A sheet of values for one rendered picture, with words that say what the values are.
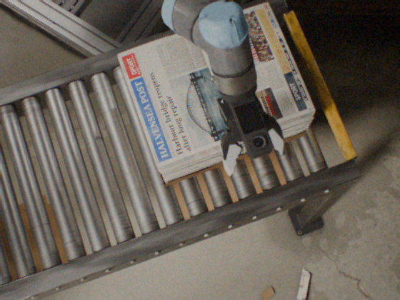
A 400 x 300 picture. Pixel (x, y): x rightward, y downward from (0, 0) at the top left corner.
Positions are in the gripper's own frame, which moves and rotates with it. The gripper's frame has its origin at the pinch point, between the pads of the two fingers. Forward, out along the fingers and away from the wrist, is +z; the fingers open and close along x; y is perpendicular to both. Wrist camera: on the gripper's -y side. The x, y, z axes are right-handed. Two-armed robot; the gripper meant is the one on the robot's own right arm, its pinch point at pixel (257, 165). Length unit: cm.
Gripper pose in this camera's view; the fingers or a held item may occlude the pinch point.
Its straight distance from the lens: 125.4
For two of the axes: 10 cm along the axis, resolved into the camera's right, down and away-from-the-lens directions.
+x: -9.4, 3.5, -0.5
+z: 2.1, 6.8, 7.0
